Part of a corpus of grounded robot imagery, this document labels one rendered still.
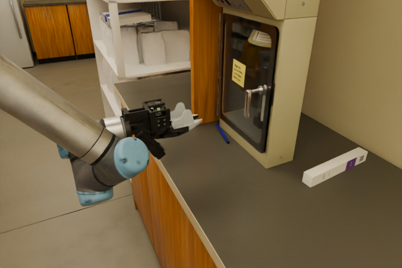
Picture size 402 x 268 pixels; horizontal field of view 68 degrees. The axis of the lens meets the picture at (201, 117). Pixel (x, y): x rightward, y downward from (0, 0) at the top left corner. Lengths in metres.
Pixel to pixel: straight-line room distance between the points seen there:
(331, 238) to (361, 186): 0.25
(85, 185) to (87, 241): 1.44
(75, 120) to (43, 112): 0.05
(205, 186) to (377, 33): 0.76
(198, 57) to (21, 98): 0.72
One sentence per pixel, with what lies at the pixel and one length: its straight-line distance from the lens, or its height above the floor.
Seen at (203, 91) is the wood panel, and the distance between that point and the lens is 1.20.
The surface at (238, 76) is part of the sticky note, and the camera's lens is 1.02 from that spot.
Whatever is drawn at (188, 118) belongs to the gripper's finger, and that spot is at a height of 1.17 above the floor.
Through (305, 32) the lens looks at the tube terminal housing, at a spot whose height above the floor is 1.37.
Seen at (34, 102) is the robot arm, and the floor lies 1.33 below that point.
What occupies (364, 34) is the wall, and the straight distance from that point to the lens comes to 1.22.
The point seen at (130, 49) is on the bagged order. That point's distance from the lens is 2.11.
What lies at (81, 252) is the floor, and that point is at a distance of 2.09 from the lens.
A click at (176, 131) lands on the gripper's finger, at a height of 1.15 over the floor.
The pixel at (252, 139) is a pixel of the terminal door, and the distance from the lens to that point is 1.01.
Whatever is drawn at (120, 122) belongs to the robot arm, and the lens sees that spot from 0.75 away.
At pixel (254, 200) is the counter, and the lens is 0.89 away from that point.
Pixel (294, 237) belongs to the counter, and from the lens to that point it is 0.83.
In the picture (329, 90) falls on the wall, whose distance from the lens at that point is 1.34.
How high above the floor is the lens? 1.54
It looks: 27 degrees down
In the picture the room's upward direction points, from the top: straight up
